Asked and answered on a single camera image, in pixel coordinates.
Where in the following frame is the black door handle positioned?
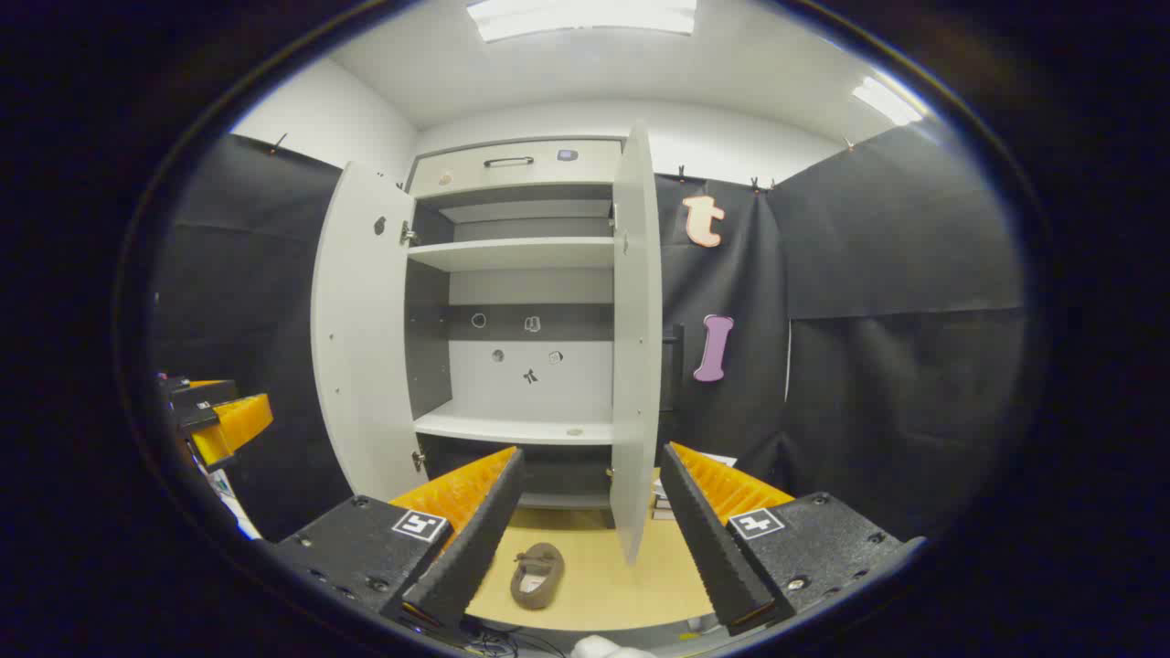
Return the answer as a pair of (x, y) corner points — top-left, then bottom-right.
(660, 324), (686, 412)

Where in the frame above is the white cabinet drawer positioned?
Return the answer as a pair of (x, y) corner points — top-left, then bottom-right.
(409, 139), (624, 197)

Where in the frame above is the brown shoe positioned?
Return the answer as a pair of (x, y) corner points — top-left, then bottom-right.
(509, 543), (566, 610)

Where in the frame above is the black backdrop cloth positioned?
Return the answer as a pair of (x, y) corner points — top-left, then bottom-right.
(151, 123), (1029, 540)

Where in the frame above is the white shoe cabinet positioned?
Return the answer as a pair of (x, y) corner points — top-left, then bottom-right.
(311, 123), (664, 568)

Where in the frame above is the white cabinet shelf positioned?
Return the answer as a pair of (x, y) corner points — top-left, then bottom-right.
(409, 238), (615, 272)
(414, 407), (615, 446)

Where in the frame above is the computer monitor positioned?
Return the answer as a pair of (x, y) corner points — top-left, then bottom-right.
(197, 462), (263, 540)

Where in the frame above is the white portrait cover book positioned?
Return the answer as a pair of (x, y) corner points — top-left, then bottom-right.
(653, 451), (739, 499)

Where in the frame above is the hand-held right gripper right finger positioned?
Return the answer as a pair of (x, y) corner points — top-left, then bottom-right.
(660, 442), (926, 638)

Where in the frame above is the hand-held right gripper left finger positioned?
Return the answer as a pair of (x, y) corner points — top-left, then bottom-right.
(274, 446), (527, 631)

